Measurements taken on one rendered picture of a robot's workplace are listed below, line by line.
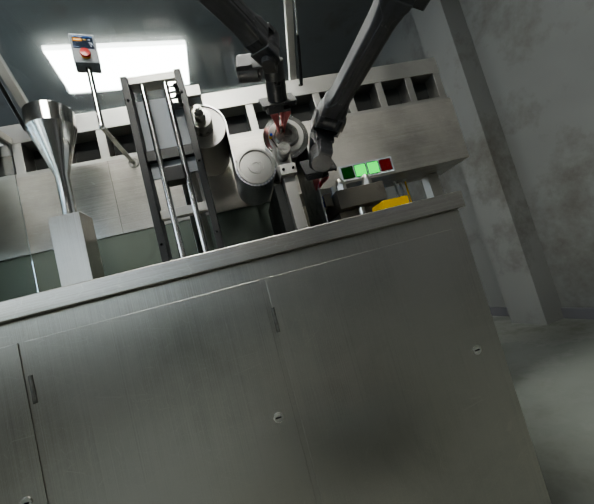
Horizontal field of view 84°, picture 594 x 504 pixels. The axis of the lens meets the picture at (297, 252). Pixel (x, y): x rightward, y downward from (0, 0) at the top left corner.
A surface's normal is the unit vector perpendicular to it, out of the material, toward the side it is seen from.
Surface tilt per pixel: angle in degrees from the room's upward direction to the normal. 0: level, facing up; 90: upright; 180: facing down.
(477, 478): 90
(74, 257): 90
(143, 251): 90
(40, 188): 90
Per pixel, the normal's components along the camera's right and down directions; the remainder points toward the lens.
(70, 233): 0.14, -0.13
